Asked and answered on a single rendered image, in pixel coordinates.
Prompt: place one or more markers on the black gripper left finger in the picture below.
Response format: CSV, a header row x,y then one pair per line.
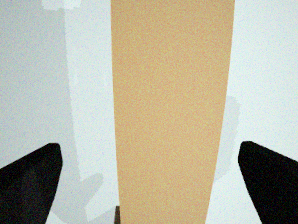
x,y
28,186

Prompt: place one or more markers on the long wooden rail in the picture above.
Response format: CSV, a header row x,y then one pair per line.
x,y
171,60

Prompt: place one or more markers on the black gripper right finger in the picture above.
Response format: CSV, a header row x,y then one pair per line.
x,y
272,182

